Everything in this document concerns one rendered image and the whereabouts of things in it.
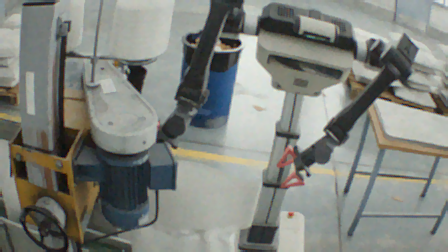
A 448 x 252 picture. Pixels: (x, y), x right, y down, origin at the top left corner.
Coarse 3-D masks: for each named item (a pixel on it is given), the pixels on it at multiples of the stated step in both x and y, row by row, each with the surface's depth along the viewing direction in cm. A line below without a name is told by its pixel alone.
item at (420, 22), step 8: (400, 0) 878; (408, 0) 874; (416, 0) 870; (400, 8) 888; (408, 8) 884; (416, 8) 880; (424, 8) 875; (400, 16) 898; (408, 16) 894; (416, 16) 890; (424, 16) 886; (408, 24) 904; (416, 24) 900; (424, 24) 896
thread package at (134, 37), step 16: (128, 0) 118; (144, 0) 118; (160, 0) 119; (128, 16) 115; (144, 16) 115; (160, 16) 117; (112, 32) 121; (128, 32) 117; (144, 32) 117; (160, 32) 120; (112, 48) 122; (128, 48) 119; (144, 48) 120; (160, 48) 123
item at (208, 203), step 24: (192, 168) 176; (216, 168) 173; (168, 192) 164; (192, 192) 163; (216, 192) 165; (240, 192) 169; (168, 216) 169; (192, 216) 168; (216, 216) 171; (240, 216) 175; (144, 240) 176; (168, 240) 175; (192, 240) 174; (216, 240) 175
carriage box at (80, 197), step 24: (72, 120) 131; (72, 144) 130; (24, 168) 125; (48, 168) 116; (72, 168) 119; (24, 192) 122; (48, 192) 120; (72, 192) 119; (96, 192) 150; (72, 216) 123
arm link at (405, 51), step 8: (400, 40) 126; (408, 40) 128; (376, 48) 161; (384, 48) 153; (400, 48) 125; (408, 48) 127; (416, 48) 127; (392, 56) 126; (400, 56) 125; (408, 56) 126; (400, 64) 125; (408, 64) 125; (400, 72) 128
